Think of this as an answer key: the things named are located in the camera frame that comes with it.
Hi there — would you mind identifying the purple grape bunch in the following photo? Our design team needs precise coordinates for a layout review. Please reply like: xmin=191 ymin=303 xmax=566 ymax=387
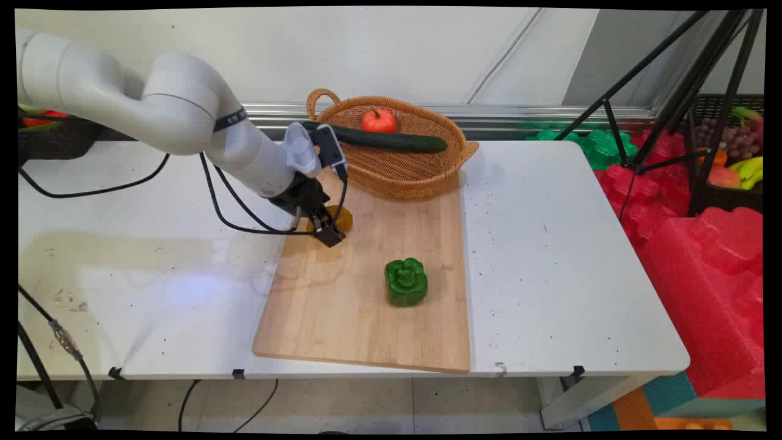
xmin=696 ymin=118 xmax=759 ymax=161

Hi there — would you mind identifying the black cable with metal connector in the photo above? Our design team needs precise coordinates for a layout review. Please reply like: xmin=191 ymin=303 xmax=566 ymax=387
xmin=17 ymin=284 xmax=103 ymax=424

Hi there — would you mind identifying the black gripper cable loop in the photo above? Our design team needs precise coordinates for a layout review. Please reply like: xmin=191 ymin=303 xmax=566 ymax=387
xmin=199 ymin=152 xmax=349 ymax=237

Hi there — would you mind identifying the black camera tripod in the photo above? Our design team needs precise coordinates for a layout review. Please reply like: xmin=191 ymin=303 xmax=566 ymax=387
xmin=553 ymin=9 xmax=765 ymax=219

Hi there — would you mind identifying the thin black floor cable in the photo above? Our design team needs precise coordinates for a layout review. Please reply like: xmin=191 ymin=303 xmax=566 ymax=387
xmin=178 ymin=379 xmax=279 ymax=433

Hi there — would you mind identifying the grey black wrist camera box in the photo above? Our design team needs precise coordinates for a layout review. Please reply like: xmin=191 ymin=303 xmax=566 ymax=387
xmin=282 ymin=122 xmax=349 ymax=182

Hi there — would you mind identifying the red-orange peach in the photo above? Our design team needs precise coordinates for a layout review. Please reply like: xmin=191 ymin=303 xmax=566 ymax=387
xmin=707 ymin=166 xmax=742 ymax=189

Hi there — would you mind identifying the yellow banana bunch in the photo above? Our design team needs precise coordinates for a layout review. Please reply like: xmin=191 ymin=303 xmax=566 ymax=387
xmin=729 ymin=156 xmax=764 ymax=191

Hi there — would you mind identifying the black wire fruit crate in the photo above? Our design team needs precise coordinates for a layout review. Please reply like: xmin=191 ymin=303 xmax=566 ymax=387
xmin=685 ymin=94 xmax=765 ymax=216

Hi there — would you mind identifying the red pepper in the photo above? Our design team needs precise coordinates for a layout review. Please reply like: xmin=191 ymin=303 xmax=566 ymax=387
xmin=23 ymin=110 xmax=70 ymax=128

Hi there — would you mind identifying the small orange pumpkin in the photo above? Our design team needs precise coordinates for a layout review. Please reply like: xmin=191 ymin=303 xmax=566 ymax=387
xmin=361 ymin=108 xmax=397 ymax=134

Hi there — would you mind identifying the green bell pepper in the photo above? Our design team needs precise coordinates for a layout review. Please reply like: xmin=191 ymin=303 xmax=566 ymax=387
xmin=384 ymin=257 xmax=429 ymax=308

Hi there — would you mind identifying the silver window rail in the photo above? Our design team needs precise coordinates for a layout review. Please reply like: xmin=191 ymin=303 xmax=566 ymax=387
xmin=241 ymin=103 xmax=659 ymax=134

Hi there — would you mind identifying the teal orange foam mat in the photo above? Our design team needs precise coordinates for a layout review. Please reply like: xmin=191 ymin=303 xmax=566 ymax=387
xmin=586 ymin=372 xmax=766 ymax=432

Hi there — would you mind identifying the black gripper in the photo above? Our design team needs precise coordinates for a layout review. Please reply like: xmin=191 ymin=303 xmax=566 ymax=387
xmin=269 ymin=174 xmax=347 ymax=248

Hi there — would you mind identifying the round yellow-brown vegetable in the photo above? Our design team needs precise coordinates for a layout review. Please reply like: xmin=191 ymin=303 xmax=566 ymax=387
xmin=305 ymin=205 xmax=354 ymax=235

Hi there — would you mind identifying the green foam block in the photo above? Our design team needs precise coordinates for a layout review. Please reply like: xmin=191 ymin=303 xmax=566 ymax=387
xmin=524 ymin=127 xmax=640 ymax=171

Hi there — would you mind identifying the woven wicker basket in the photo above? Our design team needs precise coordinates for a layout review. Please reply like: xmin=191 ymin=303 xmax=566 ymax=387
xmin=305 ymin=89 xmax=480 ymax=200

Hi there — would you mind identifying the wooden cutting board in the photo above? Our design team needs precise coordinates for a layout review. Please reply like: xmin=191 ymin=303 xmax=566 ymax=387
xmin=252 ymin=166 xmax=472 ymax=374

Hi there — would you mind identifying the large red foam block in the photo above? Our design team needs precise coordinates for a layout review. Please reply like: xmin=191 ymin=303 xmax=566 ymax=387
xmin=635 ymin=207 xmax=766 ymax=399

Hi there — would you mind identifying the dark green cucumber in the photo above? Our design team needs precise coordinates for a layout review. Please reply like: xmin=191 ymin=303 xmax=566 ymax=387
xmin=302 ymin=120 xmax=449 ymax=154

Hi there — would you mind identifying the black cable on table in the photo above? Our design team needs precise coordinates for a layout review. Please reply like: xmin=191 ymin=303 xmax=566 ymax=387
xmin=18 ymin=153 xmax=171 ymax=200

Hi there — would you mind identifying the dark woven basket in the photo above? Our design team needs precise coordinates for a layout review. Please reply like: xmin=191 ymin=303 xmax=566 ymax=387
xmin=17 ymin=104 xmax=106 ymax=164

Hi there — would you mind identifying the white table leg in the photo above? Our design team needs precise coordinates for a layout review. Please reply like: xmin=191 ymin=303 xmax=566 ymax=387
xmin=540 ymin=373 xmax=649 ymax=430

